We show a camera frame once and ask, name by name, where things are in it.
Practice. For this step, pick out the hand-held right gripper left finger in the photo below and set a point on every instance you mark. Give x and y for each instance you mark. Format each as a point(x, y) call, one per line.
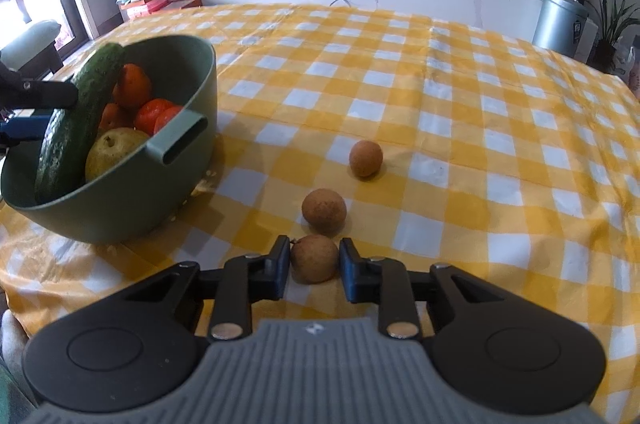
point(282, 266)

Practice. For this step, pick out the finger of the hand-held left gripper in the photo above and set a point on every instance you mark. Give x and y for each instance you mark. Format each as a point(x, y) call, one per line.
point(40, 95)
point(25, 128)

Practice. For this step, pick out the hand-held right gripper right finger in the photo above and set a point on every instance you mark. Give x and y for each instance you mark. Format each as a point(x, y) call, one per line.
point(350, 270)

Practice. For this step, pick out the brown longan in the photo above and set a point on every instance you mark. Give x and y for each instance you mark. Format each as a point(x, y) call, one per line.
point(314, 259)
point(366, 159)
point(324, 211)

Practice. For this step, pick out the green cucumber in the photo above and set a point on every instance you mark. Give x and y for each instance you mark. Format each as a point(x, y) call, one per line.
point(75, 119)

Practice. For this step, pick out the green colander bowl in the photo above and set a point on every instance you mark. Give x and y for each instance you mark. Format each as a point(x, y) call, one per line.
point(125, 204)

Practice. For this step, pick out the red tomato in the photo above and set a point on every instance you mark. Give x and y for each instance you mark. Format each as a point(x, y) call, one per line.
point(169, 118)

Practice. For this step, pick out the light green stool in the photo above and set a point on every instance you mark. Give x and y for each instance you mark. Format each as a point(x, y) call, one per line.
point(27, 42)

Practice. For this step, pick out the yellow-green pear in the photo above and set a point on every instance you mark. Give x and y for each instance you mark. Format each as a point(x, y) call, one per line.
point(115, 149)

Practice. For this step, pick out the pink white box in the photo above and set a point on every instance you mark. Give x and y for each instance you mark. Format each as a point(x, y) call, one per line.
point(147, 7)

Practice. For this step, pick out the orange cardboard box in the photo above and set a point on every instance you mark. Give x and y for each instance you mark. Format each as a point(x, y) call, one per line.
point(187, 2)

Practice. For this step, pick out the yellow checked tablecloth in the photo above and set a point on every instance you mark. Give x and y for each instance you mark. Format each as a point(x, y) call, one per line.
point(450, 104)

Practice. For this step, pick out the silver trash can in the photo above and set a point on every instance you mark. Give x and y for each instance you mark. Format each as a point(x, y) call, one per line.
point(557, 22)

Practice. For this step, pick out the tall-leaved potted plant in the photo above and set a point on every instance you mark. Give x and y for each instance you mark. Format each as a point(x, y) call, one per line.
point(607, 19)

